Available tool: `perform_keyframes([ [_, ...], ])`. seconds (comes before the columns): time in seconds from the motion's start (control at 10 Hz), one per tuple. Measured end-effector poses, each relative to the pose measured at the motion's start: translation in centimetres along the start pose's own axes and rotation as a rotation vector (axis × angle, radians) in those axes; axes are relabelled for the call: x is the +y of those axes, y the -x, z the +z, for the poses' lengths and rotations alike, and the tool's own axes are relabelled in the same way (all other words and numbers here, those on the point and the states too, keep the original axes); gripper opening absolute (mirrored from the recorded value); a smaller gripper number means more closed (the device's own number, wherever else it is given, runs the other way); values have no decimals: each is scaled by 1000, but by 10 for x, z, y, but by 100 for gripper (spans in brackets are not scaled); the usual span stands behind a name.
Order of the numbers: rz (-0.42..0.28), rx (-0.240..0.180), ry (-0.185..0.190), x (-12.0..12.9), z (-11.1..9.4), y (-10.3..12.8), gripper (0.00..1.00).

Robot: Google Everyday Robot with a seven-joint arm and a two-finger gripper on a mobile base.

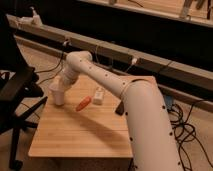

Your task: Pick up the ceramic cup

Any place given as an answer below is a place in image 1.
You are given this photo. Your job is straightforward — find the wooden table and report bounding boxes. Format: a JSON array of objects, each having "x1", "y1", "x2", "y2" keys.
[{"x1": 29, "y1": 75, "x2": 132, "y2": 158}]

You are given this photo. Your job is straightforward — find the white ceramic cup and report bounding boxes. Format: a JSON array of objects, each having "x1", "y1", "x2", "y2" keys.
[{"x1": 52, "y1": 91, "x2": 64, "y2": 106}]

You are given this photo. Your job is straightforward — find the black office chair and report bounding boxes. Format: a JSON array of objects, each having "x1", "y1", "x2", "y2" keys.
[{"x1": 0, "y1": 10, "x2": 47, "y2": 171}]

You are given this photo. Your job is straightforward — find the orange carrot toy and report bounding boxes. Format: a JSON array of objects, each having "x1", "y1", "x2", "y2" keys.
[{"x1": 75, "y1": 96, "x2": 91, "y2": 111}]

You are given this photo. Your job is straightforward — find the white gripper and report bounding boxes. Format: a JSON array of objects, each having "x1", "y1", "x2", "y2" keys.
[{"x1": 49, "y1": 67, "x2": 78, "y2": 92}]

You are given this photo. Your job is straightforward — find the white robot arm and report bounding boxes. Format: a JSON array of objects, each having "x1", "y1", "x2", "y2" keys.
[{"x1": 50, "y1": 51, "x2": 183, "y2": 171}]

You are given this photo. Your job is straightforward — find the white power adapter on ledge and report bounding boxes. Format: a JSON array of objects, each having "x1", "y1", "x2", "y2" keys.
[{"x1": 18, "y1": 6, "x2": 43, "y2": 27}]

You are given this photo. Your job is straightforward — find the blue object on floor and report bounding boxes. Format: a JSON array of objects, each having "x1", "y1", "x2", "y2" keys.
[{"x1": 164, "y1": 95, "x2": 173, "y2": 110}]

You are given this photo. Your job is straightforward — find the black cables on floor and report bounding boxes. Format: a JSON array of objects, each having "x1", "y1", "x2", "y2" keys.
[{"x1": 168, "y1": 99, "x2": 213, "y2": 171}]

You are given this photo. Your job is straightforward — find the small white box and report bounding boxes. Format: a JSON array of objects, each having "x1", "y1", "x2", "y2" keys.
[{"x1": 93, "y1": 87, "x2": 105, "y2": 105}]

